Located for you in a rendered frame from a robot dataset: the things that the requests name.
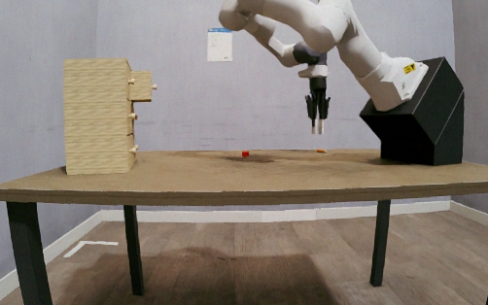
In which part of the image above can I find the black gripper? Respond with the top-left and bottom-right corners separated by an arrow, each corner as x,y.
304,78 -> 331,134

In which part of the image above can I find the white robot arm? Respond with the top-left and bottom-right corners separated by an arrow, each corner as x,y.
218,0 -> 428,112

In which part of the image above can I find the light wood chest of drawers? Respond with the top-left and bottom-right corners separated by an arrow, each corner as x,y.
63,57 -> 134,175

